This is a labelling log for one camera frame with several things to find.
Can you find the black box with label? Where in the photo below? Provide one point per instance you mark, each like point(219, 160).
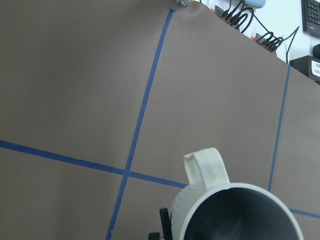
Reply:
point(308, 66)

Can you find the black keyboard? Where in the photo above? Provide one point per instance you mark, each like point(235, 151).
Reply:
point(310, 11)

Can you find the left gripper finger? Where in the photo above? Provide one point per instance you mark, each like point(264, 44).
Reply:
point(165, 224)

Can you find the red usb hub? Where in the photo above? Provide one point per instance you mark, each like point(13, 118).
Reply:
point(268, 41)
point(231, 17)

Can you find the white mug with handle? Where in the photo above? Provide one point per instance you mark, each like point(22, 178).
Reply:
point(210, 207)

